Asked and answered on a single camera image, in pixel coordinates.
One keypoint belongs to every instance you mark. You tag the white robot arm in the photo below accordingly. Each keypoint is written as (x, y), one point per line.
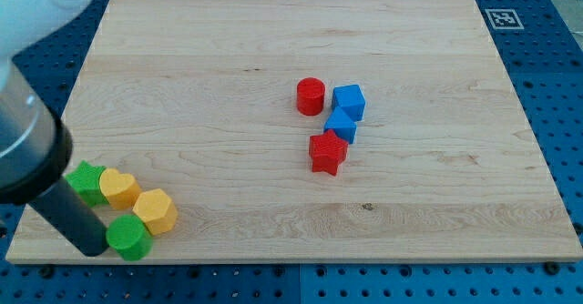
(24, 22)

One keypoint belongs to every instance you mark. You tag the wooden board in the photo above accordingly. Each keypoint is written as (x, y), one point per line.
(198, 98)

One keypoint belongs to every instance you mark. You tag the green star block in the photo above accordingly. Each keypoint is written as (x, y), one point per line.
(84, 179)

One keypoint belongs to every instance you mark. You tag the yellow hexagon block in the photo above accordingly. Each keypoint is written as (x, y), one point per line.
(157, 211)

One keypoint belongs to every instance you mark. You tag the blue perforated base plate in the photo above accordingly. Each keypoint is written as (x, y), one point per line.
(544, 61)

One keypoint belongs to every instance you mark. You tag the red cylinder block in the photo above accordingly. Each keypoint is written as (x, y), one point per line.
(310, 93)

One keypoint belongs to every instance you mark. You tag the red star block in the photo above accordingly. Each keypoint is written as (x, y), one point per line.
(327, 151)

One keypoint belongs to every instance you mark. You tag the green cylinder block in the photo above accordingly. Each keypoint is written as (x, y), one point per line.
(129, 237)

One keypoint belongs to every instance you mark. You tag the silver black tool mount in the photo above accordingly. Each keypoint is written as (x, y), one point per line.
(35, 146)

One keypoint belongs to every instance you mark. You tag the yellow heart block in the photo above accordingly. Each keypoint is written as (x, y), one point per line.
(121, 190)

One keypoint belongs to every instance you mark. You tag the white fiducial marker tag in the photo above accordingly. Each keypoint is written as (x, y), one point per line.
(504, 19)

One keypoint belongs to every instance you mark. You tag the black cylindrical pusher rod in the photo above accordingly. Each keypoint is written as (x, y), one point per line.
(64, 209)

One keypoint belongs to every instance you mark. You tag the blue triangle block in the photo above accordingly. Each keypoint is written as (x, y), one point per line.
(342, 125)

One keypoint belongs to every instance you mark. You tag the blue cube block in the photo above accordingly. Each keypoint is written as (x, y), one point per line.
(350, 99)

